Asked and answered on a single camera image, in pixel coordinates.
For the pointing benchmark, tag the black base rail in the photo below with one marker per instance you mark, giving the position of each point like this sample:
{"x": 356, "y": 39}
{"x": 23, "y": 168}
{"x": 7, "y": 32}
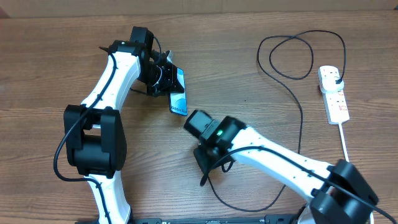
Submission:
{"x": 267, "y": 219}

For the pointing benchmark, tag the white power strip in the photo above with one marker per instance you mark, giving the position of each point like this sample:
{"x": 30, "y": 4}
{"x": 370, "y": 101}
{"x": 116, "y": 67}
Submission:
{"x": 335, "y": 103}

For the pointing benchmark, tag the white USB charger adapter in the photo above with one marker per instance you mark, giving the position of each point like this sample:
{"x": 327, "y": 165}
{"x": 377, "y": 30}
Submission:
{"x": 330, "y": 85}

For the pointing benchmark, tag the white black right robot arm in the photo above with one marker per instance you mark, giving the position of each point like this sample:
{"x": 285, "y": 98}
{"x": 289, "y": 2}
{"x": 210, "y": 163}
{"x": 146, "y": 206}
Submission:
{"x": 333, "y": 193}

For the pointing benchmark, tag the blue Galaxy smartphone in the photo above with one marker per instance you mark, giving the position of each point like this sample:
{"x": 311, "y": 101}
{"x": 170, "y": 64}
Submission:
{"x": 177, "y": 100}

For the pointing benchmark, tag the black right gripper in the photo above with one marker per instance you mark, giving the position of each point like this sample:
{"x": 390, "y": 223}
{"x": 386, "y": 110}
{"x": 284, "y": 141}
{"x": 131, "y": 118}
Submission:
{"x": 209, "y": 164}

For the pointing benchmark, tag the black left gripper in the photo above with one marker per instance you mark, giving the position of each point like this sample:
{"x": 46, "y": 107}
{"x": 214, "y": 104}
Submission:
{"x": 171, "y": 84}

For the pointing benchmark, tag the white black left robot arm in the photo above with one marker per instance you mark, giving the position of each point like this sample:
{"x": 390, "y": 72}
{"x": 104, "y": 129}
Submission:
{"x": 94, "y": 147}

